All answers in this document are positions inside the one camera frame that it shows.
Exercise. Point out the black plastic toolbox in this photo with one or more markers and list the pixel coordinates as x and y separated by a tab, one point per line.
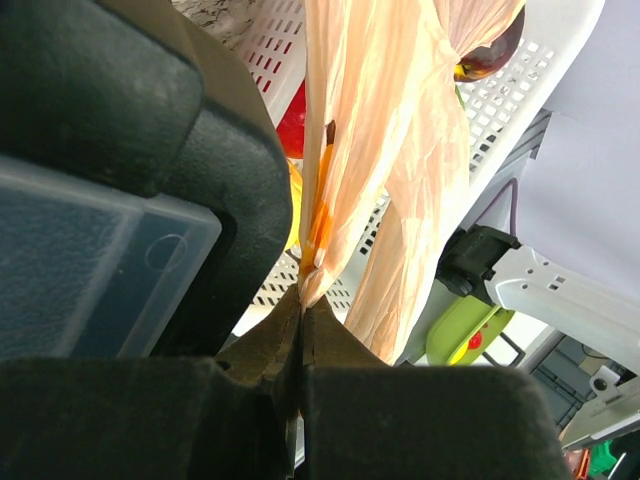
144	192

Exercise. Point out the green emergency stop box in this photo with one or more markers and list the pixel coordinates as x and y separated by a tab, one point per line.
464	332

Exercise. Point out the orange plastic bag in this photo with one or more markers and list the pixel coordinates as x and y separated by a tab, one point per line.
383	117

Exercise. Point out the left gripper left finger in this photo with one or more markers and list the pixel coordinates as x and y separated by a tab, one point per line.
230	416

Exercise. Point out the yellow orange fake fruit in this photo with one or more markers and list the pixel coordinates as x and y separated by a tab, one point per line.
296	184

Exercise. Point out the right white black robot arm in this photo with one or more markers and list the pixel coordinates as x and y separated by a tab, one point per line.
497	269

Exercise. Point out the dark red fake plum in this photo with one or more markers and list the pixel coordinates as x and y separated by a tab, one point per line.
485	61

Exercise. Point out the red fake apple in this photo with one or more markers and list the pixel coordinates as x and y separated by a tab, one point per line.
291	129

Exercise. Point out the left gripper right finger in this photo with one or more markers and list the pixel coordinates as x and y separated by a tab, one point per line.
367	420

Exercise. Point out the clear plastic basket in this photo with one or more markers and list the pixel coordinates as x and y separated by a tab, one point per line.
500	109

